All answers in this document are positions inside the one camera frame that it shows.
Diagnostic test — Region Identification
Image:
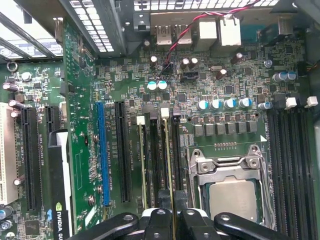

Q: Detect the white expansion slot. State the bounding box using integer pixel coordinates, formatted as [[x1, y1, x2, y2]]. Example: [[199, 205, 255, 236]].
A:
[[0, 101, 19, 205]]

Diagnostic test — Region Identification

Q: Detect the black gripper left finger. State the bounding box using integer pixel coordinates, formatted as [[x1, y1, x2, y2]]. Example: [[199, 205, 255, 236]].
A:
[[82, 191, 173, 240]]

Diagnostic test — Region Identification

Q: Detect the red and black wire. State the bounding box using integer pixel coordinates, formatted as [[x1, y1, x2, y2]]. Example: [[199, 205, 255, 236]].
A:
[[159, 0, 262, 77]]

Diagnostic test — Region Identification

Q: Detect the short black expansion slot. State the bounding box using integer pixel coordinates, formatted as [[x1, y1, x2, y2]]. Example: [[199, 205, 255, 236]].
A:
[[44, 105, 62, 137]]

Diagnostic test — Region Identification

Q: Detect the green Dell motherboard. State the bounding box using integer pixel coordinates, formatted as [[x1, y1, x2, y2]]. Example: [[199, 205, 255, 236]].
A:
[[0, 37, 316, 240]]

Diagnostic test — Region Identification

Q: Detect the metal locking lever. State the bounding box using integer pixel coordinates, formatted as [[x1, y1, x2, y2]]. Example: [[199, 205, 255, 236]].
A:
[[258, 149, 276, 231], [187, 147, 201, 201]]

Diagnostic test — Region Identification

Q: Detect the Nvidia graphics card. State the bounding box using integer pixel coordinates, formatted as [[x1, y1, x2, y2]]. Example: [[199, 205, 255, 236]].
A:
[[47, 17, 101, 240]]

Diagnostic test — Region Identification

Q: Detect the long black expansion slot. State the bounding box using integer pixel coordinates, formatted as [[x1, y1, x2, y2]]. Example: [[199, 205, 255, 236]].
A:
[[20, 106, 43, 211], [114, 100, 133, 204]]

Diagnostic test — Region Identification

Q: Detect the black header connector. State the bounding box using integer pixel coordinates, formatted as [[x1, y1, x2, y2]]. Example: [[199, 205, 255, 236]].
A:
[[182, 70, 200, 83]]

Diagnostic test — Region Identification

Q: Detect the green RAM stick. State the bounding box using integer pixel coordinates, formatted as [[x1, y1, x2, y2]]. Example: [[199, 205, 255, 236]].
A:
[[138, 122, 149, 210], [161, 117, 177, 240]]

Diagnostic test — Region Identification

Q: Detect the silver port block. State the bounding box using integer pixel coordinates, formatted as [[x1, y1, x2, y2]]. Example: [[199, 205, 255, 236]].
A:
[[218, 17, 242, 47], [196, 18, 218, 52]]

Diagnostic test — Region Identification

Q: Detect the silver CPU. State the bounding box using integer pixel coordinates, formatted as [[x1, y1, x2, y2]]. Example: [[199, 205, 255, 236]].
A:
[[207, 178, 260, 225]]

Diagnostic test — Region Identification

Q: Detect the grey metal PC case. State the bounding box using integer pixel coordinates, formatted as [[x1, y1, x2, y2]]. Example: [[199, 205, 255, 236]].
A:
[[0, 0, 320, 240]]

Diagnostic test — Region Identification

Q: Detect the blue expansion slot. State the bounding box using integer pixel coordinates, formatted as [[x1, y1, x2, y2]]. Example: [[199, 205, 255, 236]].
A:
[[95, 100, 111, 208]]

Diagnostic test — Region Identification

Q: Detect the CPU socket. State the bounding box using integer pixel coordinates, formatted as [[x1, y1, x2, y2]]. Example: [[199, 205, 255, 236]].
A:
[[186, 143, 276, 231]]

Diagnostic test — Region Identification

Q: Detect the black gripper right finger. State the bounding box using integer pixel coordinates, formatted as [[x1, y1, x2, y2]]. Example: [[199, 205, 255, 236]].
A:
[[174, 191, 288, 240]]

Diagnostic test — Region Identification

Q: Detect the silver USB port stack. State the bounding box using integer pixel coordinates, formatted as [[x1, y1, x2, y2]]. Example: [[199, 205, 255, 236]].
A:
[[156, 24, 174, 46], [174, 24, 194, 46]]

